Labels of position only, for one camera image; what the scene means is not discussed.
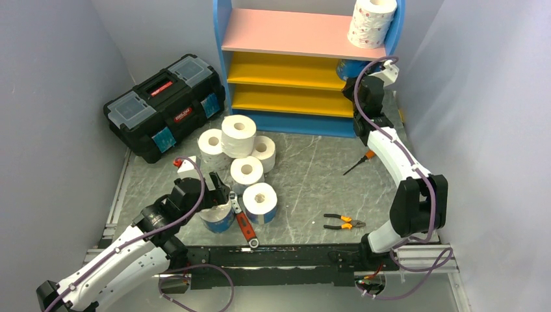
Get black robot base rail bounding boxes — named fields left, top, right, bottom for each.
left=168, top=243, right=398, bottom=290

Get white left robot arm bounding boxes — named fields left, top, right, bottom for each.
left=36, top=172, right=230, bottom=311

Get white roll of pile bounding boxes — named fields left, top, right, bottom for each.
left=230, top=156, right=264, bottom=195
left=221, top=114, right=257, bottom=159
left=198, top=129, right=231, bottom=170
left=251, top=135, right=276, bottom=174

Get blue shelf with coloured boards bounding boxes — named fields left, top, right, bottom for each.
left=212, top=1, right=405, bottom=138

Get white roll right of pile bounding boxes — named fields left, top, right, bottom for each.
left=251, top=135, right=276, bottom=174

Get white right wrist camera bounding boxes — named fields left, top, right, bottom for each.
left=371, top=60, right=400, bottom=87

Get pink patterned paper towel roll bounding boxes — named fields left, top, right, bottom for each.
left=347, top=0, right=398, bottom=49

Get orange handled pliers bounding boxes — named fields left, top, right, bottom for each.
left=324, top=213, right=366, bottom=230

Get white roll front of pile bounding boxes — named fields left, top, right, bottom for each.
left=230, top=156, right=264, bottom=195

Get white roll left of pile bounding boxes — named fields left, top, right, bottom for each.
left=198, top=129, right=231, bottom=170

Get red adjustable wrench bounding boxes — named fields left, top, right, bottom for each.
left=229, top=191, right=259, bottom=248

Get blue roll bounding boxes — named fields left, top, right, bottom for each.
left=336, top=59, right=369, bottom=81
left=242, top=183, right=277, bottom=224
left=198, top=201, right=235, bottom=233

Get white roll top of pile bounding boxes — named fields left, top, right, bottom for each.
left=221, top=114, right=257, bottom=159

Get orange handled screwdriver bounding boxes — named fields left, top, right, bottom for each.
left=343, top=150, right=376, bottom=176

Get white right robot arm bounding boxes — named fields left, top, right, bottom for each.
left=342, top=76, right=448, bottom=270

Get black plastic toolbox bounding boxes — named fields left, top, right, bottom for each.
left=103, top=54, right=225, bottom=164

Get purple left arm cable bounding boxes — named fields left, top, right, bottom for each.
left=43, top=155, right=235, bottom=312

